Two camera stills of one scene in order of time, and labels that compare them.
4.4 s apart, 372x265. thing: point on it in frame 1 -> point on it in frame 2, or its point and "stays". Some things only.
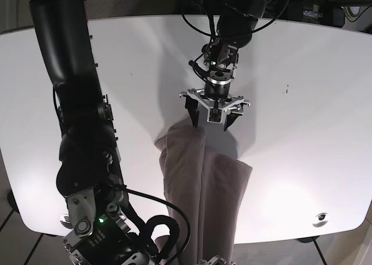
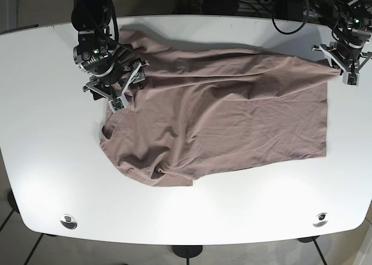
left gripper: (110, 242) -> (111, 69)
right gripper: (217, 91) -> (346, 53)
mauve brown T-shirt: (206, 189) -> (202, 111)
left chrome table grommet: (65, 221) stays
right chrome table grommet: (321, 219) stays
